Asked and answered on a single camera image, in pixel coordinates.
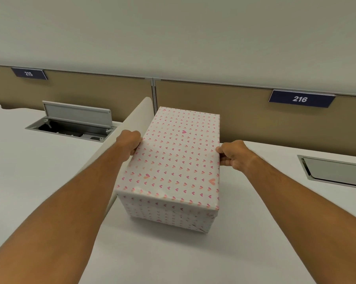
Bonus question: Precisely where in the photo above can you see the person's right hand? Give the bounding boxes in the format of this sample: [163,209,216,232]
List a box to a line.
[215,140,260,176]

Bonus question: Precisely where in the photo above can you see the small navy number sign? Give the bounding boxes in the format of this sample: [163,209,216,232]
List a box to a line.
[11,67,48,80]

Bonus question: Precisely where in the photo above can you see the heart-patterned gift-wrapped box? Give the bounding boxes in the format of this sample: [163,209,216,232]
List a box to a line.
[115,106,220,234]

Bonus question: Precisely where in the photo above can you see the person's right forearm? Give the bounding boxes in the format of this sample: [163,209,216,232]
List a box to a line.
[245,154,356,284]

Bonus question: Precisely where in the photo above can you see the person's left hand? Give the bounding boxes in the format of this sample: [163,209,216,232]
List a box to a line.
[116,130,143,156]

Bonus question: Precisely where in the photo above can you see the large navy number sign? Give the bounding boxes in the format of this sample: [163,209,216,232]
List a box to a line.
[269,89,336,108]

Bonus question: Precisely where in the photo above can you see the open grey cable hatch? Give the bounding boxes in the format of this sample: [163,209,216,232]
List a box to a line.
[25,100,117,142]

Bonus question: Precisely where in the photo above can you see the beige desk divider panel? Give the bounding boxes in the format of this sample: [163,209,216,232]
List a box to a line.
[89,97,153,218]

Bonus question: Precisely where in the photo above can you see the closed grey cable hatch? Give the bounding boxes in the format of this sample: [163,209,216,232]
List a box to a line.
[297,155,356,190]

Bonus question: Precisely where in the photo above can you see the tan partition panel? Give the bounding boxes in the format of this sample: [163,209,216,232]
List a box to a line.
[154,79,356,159]
[0,64,153,122]

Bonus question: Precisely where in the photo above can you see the person's left forearm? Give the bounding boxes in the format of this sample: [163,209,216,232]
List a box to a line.
[0,141,131,284]

